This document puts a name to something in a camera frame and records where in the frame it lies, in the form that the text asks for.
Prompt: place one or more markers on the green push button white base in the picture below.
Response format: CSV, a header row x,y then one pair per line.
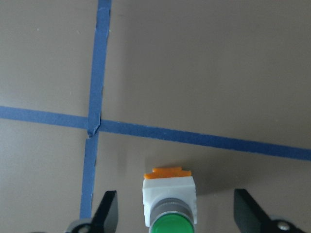
x,y
170,194

